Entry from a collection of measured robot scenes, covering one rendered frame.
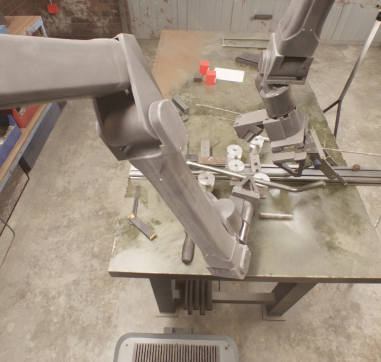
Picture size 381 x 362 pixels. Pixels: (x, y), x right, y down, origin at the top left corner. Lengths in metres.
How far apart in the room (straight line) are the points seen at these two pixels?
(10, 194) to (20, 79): 1.95
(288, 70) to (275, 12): 3.40
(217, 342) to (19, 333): 1.03
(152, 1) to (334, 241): 3.42
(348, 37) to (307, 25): 3.89
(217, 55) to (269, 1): 2.33
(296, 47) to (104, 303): 1.53
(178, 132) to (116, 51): 0.12
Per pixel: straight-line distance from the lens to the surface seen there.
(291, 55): 0.52
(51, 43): 0.29
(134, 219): 0.83
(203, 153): 0.94
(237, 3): 3.82
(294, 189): 0.77
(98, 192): 2.07
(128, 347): 1.37
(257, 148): 0.95
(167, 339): 1.36
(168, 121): 0.34
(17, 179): 2.25
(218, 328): 1.63
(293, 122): 0.60
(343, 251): 0.90
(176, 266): 0.77
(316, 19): 0.49
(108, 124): 0.37
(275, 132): 0.60
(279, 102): 0.56
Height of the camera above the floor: 1.60
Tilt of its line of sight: 50 degrees down
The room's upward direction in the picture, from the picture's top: 1 degrees clockwise
